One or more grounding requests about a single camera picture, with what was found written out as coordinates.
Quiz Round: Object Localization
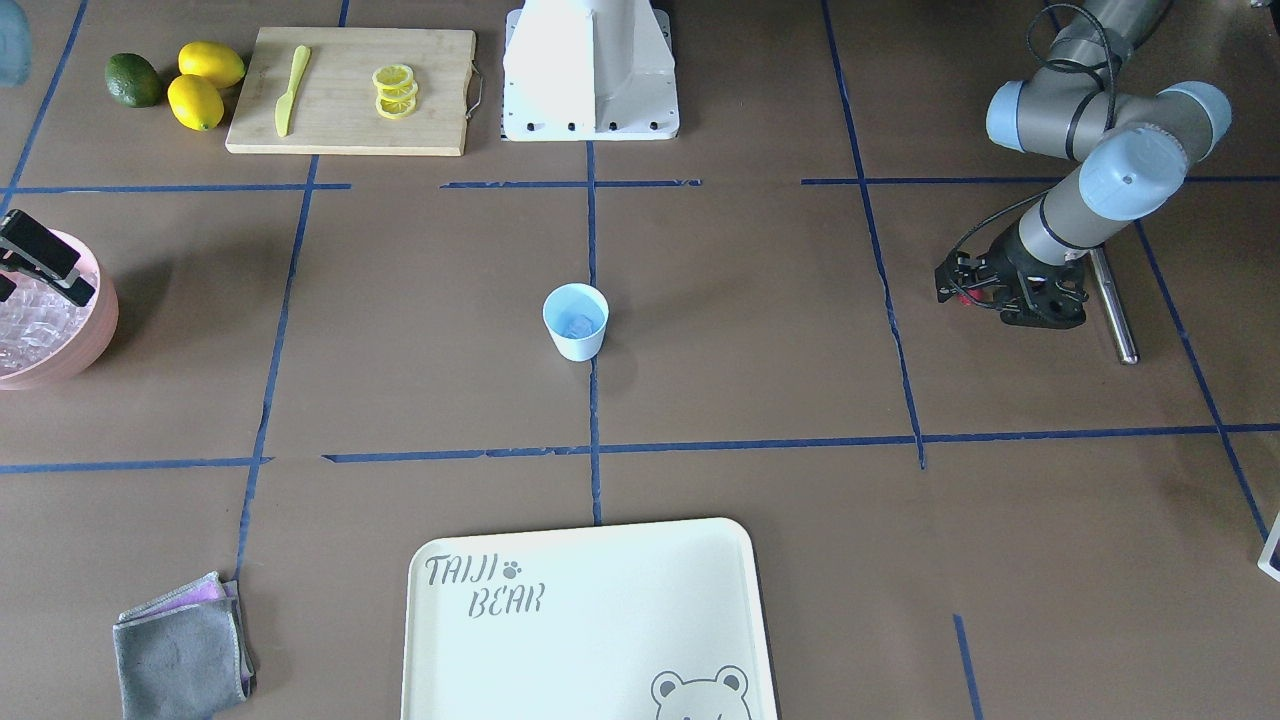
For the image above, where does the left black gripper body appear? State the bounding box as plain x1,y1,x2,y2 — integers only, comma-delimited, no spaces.
989,225,1088,331

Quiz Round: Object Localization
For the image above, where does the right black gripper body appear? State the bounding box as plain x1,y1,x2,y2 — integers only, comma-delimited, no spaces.
1,210,97,307

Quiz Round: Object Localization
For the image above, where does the steel muddler black tip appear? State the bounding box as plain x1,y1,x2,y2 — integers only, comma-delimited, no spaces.
1089,246,1140,366

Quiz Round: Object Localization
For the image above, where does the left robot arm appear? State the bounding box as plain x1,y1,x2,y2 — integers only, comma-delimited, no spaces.
956,1,1233,329

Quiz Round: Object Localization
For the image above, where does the pink bowl with ice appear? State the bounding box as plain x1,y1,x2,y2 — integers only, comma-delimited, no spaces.
1,229,119,391

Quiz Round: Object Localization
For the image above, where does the light blue cup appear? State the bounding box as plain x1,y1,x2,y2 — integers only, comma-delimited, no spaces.
541,283,611,363

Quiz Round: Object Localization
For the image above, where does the yellow lemon near avocado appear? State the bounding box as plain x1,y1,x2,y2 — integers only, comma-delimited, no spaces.
166,74,225,132

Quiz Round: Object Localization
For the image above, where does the yellow lemon near board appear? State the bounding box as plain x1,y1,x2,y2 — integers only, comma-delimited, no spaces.
178,41,246,90

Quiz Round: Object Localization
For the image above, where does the yellow plastic knife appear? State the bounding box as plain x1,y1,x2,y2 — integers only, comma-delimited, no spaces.
274,45,312,138

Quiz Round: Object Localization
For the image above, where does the bamboo cutting board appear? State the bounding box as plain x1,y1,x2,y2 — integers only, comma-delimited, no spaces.
225,26,477,158

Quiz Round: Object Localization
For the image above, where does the lemon slices stack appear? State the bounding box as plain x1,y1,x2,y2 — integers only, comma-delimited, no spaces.
372,64,419,120

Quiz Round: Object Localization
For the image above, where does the grey folded cloth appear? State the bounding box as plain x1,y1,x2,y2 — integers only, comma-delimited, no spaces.
111,571,255,719

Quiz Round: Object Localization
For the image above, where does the cream bear tray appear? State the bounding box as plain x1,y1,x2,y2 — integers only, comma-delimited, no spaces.
399,518,780,719

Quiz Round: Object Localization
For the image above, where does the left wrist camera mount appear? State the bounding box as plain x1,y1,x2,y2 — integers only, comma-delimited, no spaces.
934,251,1001,310

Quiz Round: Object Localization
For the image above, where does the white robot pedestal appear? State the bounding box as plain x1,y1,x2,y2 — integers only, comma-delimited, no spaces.
502,1,681,142

